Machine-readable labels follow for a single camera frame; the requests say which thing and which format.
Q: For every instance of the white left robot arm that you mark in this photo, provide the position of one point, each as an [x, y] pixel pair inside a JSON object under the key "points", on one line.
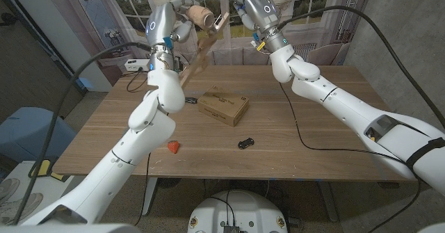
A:
{"points": [[121, 156]]}

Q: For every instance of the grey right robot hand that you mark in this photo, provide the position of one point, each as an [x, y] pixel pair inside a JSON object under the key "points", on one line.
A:
{"points": [[259, 10]]}

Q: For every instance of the tan arm wrap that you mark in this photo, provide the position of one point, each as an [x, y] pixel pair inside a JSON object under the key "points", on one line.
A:
{"points": [[200, 15]]}

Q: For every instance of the small black toy car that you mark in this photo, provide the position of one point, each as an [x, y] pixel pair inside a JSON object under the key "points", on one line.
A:
{"points": [[245, 143]]}

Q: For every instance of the printed window backdrop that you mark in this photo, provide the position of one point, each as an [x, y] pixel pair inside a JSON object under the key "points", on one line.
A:
{"points": [[313, 17]]}

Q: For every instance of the cardboard packing box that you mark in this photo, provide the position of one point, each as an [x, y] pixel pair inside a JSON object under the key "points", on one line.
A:
{"points": [[222, 104]]}

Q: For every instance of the grey table leg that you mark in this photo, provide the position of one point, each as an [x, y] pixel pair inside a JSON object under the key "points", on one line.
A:
{"points": [[328, 200], [149, 194]]}

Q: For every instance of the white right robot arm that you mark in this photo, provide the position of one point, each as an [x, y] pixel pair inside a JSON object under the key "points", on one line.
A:
{"points": [[354, 111]]}

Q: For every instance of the white robot shoulder cover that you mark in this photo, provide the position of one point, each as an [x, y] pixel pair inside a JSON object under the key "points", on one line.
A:
{"points": [[69, 229]]}

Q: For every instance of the red strawberry toy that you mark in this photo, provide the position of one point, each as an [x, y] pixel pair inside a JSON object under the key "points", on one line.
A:
{"points": [[174, 146]]}

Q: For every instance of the blue padded chair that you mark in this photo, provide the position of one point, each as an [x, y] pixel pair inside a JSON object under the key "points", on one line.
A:
{"points": [[31, 132]]}

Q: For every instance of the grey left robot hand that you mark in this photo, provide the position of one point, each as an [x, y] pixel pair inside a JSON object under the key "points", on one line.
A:
{"points": [[161, 24]]}

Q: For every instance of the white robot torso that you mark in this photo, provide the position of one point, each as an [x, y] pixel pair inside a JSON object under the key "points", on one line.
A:
{"points": [[240, 212]]}

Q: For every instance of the grey sneaker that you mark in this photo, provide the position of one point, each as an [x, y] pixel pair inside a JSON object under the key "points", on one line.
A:
{"points": [[17, 205], [7, 187]]}

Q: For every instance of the wooden paper towel holder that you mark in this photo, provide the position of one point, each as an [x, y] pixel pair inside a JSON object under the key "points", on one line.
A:
{"points": [[201, 55]]}

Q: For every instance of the small black oval gadget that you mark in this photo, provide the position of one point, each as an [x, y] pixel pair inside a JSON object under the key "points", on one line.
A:
{"points": [[190, 100]]}

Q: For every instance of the white power strip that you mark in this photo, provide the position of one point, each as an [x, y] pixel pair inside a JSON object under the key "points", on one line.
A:
{"points": [[137, 65]]}

